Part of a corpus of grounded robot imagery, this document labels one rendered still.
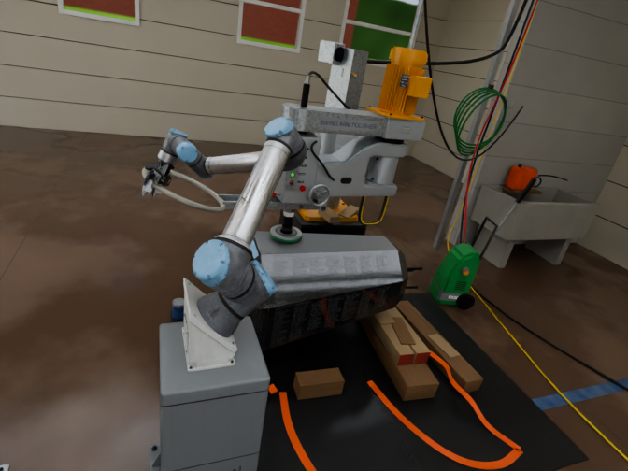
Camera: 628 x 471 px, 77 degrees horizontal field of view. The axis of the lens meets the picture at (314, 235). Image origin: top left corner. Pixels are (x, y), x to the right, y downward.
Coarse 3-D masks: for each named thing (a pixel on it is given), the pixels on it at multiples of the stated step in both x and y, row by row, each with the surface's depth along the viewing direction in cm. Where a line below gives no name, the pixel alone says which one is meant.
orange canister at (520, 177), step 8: (512, 168) 481; (520, 168) 473; (528, 168) 479; (512, 176) 481; (520, 176) 474; (528, 176) 478; (512, 184) 481; (520, 184) 480; (512, 192) 477; (520, 192) 481; (528, 192) 486; (536, 192) 491
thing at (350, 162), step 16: (352, 144) 263; (368, 144) 256; (384, 144) 259; (400, 144) 264; (320, 160) 240; (336, 160) 254; (352, 160) 253; (368, 160) 259; (320, 176) 248; (336, 176) 253; (352, 176) 258; (336, 192) 259; (352, 192) 264; (368, 192) 270; (384, 192) 275; (320, 208) 261
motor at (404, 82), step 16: (400, 48) 239; (400, 64) 242; (416, 64) 241; (384, 80) 252; (400, 80) 240; (416, 80) 238; (384, 96) 253; (400, 96) 249; (416, 96) 243; (384, 112) 253; (400, 112) 252
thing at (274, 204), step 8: (224, 200) 245; (232, 200) 247; (272, 200) 259; (312, 200) 272; (232, 208) 237; (272, 208) 249; (280, 208) 251; (288, 208) 254; (296, 208) 256; (304, 208) 259; (312, 208) 261
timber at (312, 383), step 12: (300, 372) 256; (312, 372) 258; (324, 372) 259; (336, 372) 261; (300, 384) 247; (312, 384) 248; (324, 384) 251; (336, 384) 255; (300, 396) 250; (312, 396) 253
